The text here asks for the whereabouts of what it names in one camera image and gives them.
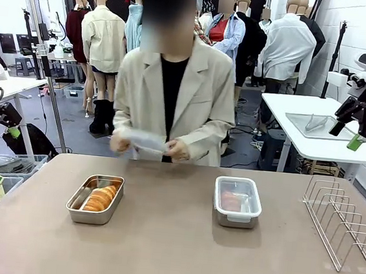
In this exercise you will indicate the clear plastic container lid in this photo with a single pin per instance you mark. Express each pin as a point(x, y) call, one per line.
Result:
point(147, 141)
point(249, 185)

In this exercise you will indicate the golden croissant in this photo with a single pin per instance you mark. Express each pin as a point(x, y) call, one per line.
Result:
point(101, 197)

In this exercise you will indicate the reddish brown bread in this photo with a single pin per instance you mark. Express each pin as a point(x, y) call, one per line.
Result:
point(230, 200)

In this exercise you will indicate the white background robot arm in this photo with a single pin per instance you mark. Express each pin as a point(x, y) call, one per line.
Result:
point(55, 27)

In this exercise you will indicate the person's right forearm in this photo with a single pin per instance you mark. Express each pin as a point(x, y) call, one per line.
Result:
point(123, 121)

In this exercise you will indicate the person's left forearm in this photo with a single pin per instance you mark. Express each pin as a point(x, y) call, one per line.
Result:
point(209, 136)

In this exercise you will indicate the person's right hand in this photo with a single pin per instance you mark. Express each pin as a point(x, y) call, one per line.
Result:
point(121, 142)

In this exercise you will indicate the person's left hand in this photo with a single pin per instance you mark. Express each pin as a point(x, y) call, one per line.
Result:
point(179, 149)

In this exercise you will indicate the metal tongs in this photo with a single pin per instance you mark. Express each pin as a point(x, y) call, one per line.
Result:
point(314, 123)

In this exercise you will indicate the black bag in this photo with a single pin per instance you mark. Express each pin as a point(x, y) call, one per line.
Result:
point(33, 142)

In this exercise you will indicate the white background robot device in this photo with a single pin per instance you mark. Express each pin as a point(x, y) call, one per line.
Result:
point(336, 79)

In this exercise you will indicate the white work table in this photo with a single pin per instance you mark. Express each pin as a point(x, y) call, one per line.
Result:
point(19, 85)

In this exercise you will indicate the silver metal tray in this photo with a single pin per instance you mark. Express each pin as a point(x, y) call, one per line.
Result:
point(298, 122)

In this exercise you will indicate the white desk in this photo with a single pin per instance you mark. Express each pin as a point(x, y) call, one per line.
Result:
point(299, 145)

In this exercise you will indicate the silver metal pole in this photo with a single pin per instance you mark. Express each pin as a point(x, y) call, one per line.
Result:
point(55, 115)

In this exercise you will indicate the dark plastic stool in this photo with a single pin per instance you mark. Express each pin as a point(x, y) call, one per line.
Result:
point(24, 66)

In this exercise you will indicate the grey plastic stool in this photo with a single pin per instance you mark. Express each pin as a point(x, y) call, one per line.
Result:
point(272, 149)

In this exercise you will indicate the black tripod stand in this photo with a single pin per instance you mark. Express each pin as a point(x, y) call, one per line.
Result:
point(340, 45)

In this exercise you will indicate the small clear floor box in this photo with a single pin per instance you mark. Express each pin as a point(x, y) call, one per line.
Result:
point(73, 92)

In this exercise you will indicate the black monitor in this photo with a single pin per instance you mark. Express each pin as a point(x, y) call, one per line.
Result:
point(7, 42)
point(25, 44)

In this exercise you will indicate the mannequin in black jacket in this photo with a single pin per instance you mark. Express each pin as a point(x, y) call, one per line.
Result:
point(317, 36)

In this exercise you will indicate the background work table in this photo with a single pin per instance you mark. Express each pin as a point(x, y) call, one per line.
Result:
point(64, 57)

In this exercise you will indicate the black boot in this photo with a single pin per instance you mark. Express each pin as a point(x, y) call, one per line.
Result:
point(111, 117)
point(98, 119)

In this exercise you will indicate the mannequin in white shirt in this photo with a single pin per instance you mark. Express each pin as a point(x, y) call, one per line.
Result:
point(285, 46)

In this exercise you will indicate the mannequin in dark red sweater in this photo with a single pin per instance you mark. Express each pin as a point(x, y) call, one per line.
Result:
point(74, 32)

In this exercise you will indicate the rectangular steel food container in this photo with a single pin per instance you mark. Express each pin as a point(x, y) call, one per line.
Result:
point(91, 218)

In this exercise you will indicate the mannequin in black coat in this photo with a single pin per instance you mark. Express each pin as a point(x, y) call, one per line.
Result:
point(253, 43)

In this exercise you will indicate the mannequin in cream jacket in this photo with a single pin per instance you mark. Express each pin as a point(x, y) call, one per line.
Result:
point(101, 38)

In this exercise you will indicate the mannequin in blue shirt red top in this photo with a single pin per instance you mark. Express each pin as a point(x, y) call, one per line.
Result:
point(235, 35)

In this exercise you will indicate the lidded clear food container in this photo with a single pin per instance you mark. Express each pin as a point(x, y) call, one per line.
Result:
point(236, 224)

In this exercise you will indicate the person in beige jacket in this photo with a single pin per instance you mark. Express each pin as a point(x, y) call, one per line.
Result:
point(203, 90)

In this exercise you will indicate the mannequin in plaid garment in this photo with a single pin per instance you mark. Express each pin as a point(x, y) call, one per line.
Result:
point(201, 32)

